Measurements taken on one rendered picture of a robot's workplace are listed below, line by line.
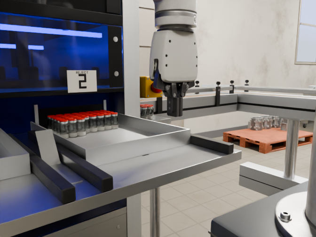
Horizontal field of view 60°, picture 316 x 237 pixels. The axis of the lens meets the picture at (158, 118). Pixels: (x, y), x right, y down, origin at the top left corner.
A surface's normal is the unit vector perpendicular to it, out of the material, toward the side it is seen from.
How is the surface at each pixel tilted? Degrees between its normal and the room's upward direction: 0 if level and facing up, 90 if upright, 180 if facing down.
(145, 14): 90
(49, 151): 55
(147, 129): 90
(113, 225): 90
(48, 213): 90
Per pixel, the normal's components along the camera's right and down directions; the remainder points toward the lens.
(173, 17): -0.15, 0.17
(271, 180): -0.78, 0.11
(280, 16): 0.54, 0.14
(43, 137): 0.51, -0.45
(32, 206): 0.00, -0.99
